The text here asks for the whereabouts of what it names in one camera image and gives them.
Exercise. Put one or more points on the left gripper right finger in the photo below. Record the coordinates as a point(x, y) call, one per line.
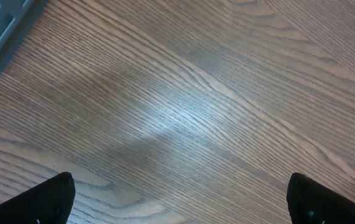
point(309, 202)

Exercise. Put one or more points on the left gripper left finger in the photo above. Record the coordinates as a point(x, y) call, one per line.
point(49, 202)

